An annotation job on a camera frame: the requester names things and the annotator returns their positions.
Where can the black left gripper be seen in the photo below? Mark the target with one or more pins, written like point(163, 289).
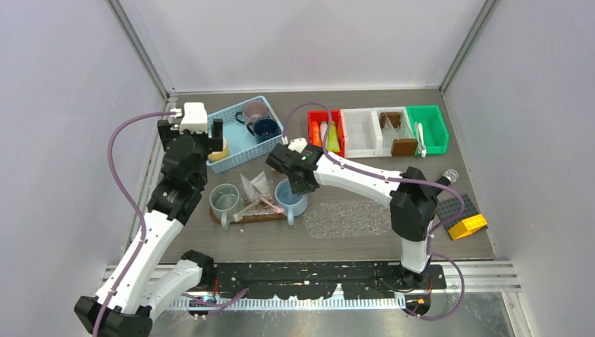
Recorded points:
point(214, 144)

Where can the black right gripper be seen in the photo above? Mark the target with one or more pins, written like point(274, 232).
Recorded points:
point(297, 189)

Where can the cream mug yellow handle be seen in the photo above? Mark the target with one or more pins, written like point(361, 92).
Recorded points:
point(218, 156)

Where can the light blue mug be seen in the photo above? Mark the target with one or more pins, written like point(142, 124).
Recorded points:
point(293, 205)

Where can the pink toothbrush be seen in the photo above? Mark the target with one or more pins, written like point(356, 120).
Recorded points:
point(274, 207)

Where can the white toothpaste tube red cap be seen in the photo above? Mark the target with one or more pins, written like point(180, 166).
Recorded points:
point(249, 189)

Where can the clear textured acrylic holder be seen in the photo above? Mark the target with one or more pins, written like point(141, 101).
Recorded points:
point(261, 208)

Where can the mauve mug black handle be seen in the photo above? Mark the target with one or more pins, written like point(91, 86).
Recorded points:
point(251, 112)

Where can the grey-green mug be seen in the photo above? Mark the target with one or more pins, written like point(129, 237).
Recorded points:
point(225, 201)

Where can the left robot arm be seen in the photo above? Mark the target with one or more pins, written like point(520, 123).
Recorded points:
point(127, 304)

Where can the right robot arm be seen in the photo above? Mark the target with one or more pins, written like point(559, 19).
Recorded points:
point(410, 198)

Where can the orange toothpaste tube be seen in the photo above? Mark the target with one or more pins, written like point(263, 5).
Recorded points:
point(316, 136)

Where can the small white toothpaste tube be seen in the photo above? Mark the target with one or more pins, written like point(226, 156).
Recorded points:
point(323, 128)

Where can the oval wooden tray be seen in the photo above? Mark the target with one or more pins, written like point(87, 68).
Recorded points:
point(251, 218)

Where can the clear textured oval tray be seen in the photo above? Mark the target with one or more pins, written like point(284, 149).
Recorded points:
point(347, 220)

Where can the dark blue mug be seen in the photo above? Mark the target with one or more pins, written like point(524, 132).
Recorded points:
point(264, 129)

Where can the red plastic bin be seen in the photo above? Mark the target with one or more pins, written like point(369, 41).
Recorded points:
point(321, 115)

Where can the light blue perforated basket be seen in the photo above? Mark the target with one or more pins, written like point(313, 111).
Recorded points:
point(243, 145)

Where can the white plastic bin left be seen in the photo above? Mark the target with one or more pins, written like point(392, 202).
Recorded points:
point(362, 134)

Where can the white plastic bin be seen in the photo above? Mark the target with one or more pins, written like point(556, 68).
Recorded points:
point(362, 134)
point(385, 148)

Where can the white plastic bin right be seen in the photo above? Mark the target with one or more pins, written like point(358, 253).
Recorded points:
point(385, 148)

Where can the brown wooden holder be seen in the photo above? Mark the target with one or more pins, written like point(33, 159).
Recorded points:
point(404, 147)

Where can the green plastic bin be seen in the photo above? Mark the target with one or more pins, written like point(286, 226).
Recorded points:
point(436, 135)

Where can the black microphone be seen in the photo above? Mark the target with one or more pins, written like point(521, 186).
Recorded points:
point(448, 177)

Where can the dark grey studded baseplate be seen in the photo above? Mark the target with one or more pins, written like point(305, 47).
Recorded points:
point(448, 208)

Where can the yellow toy brick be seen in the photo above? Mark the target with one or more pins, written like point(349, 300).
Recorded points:
point(467, 226)

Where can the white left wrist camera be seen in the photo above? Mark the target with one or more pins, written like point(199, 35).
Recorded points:
point(191, 117)

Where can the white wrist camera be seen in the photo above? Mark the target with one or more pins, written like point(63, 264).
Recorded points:
point(191, 117)
point(296, 144)

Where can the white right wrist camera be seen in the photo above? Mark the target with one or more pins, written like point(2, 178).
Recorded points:
point(296, 144)

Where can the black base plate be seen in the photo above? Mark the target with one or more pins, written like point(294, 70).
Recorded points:
point(315, 280)

